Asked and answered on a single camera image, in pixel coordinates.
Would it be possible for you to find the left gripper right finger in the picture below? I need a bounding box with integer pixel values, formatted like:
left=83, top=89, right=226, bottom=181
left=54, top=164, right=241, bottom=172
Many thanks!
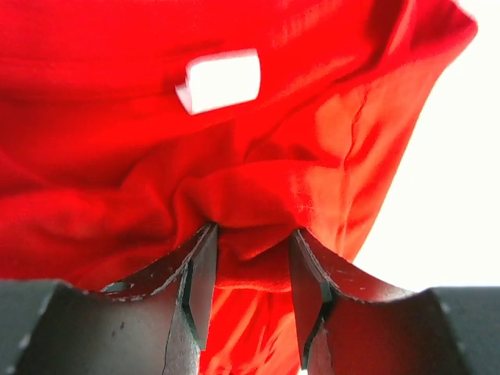
left=288, top=230, right=499, bottom=375

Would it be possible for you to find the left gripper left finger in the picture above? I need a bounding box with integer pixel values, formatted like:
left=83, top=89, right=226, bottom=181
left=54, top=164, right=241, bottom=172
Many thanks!
left=1, top=223, right=218, bottom=375

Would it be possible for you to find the red t-shirt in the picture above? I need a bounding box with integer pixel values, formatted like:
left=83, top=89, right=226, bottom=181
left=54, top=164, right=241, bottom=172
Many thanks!
left=1, top=1, right=478, bottom=374

